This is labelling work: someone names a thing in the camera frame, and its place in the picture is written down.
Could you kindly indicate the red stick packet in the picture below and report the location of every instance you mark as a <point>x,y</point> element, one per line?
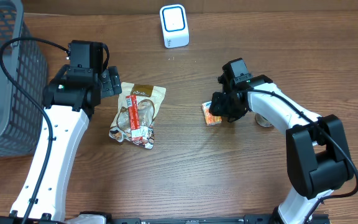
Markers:
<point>136,133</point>

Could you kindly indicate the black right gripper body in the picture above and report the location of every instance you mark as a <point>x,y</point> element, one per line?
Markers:
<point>224,107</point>

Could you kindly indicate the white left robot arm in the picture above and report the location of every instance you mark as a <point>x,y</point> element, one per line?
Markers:
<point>67,106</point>

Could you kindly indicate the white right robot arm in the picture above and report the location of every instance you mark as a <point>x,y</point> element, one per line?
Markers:
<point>319,164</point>

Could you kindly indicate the grey plastic mesh basket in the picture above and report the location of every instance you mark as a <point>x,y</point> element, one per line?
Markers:
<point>20,120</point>

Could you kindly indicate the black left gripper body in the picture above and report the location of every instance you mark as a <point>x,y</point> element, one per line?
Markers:
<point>109,82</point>

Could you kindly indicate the white barcode scanner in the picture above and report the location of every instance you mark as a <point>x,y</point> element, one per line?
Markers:
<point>174,26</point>

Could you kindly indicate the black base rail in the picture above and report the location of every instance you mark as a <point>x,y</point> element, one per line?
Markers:
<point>100,217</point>

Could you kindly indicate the beige snack bag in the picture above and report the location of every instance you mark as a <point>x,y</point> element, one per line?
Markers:
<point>149,99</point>

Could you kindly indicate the green lid jar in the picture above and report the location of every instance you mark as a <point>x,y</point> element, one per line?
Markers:
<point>263,122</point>

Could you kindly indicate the orange tissue pack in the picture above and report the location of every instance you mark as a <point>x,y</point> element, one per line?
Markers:
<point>208,117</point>

